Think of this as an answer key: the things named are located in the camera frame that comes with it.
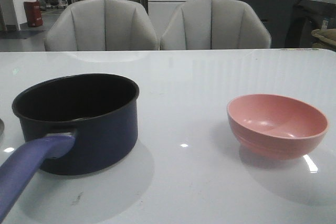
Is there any right beige upholstered chair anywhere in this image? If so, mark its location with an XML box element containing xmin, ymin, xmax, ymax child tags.
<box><xmin>160</xmin><ymin>0</ymin><xmax>271</xmax><ymax>50</ymax></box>

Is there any beige upholstered chair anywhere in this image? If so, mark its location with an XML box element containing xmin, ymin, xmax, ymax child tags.
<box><xmin>160</xmin><ymin>0</ymin><xmax>271</xmax><ymax>50</ymax></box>
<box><xmin>44</xmin><ymin>0</ymin><xmax>159</xmax><ymax>51</ymax></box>

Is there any beige cushion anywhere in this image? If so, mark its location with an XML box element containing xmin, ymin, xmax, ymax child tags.
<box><xmin>311</xmin><ymin>28</ymin><xmax>336</xmax><ymax>51</ymax></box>

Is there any dark glossy side table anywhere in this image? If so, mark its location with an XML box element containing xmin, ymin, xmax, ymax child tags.
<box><xmin>285</xmin><ymin>0</ymin><xmax>335</xmax><ymax>48</ymax></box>

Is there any red trash bin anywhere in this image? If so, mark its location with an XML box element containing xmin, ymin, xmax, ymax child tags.
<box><xmin>24</xmin><ymin>1</ymin><xmax>43</xmax><ymax>27</ymax></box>

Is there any pink bowl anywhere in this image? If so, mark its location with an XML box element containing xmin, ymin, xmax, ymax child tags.
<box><xmin>227</xmin><ymin>94</ymin><xmax>329</xmax><ymax>160</ymax></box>

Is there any dark blue saucepan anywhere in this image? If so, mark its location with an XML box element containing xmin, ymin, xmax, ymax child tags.
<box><xmin>1</xmin><ymin>73</ymin><xmax>139</xmax><ymax>219</ymax></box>

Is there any glass lid with blue knob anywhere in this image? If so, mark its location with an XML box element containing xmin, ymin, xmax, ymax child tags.
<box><xmin>0</xmin><ymin>119</ymin><xmax>5</xmax><ymax>136</ymax></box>

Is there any left beige upholstered chair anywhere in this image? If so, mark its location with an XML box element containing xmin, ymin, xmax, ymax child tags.
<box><xmin>44</xmin><ymin>0</ymin><xmax>159</xmax><ymax>51</ymax></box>

